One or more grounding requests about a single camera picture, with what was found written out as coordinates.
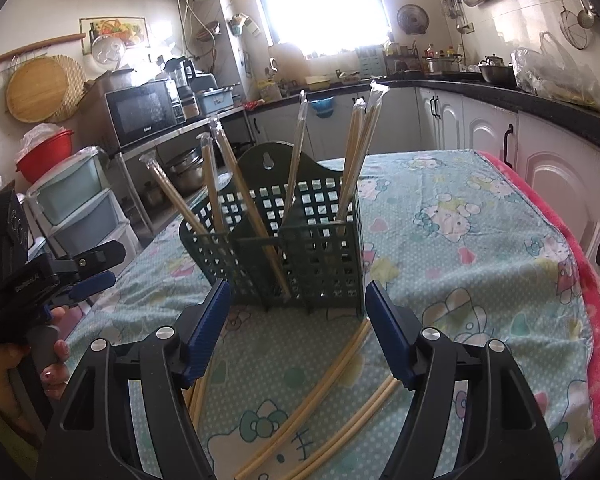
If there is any chopsticks compartment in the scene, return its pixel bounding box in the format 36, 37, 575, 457
283, 90, 308, 222
140, 153, 208, 235

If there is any left hand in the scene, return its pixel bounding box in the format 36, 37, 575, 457
38, 304, 72, 402

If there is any plastic drawer unit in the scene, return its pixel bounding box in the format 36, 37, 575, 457
26, 146, 142, 275

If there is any red plastic basin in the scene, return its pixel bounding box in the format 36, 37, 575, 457
16, 129, 73, 184

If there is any hello kitty tablecloth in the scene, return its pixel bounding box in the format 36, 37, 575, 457
61, 148, 596, 480

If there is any dark green utensil basket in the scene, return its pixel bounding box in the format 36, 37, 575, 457
178, 142, 365, 318

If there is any steel stock pot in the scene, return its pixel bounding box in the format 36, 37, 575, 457
166, 148, 204, 196

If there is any pink blanket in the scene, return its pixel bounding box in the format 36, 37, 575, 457
474, 148, 600, 441

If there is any round bamboo tray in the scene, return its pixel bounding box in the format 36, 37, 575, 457
5, 55, 86, 124

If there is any black microwave oven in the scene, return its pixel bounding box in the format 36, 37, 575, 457
105, 79, 185, 148

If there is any light blue storage box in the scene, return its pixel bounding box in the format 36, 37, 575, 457
197, 87, 234, 116

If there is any blue hanging bowl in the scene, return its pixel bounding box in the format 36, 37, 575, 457
310, 96, 335, 119

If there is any blender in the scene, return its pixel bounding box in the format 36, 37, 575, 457
164, 56, 200, 119

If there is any steel pot on counter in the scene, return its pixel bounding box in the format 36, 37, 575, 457
424, 55, 463, 74

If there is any clear plastic bag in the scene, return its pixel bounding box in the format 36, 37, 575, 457
510, 32, 600, 112

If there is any steel ladle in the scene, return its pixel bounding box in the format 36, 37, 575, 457
577, 0, 595, 29

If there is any fruit wall picture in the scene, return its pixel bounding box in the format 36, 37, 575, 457
79, 16, 148, 55

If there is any small wall fan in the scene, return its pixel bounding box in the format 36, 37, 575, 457
396, 4, 429, 36

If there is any wire mesh skimmer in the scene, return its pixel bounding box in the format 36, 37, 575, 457
559, 0, 592, 51

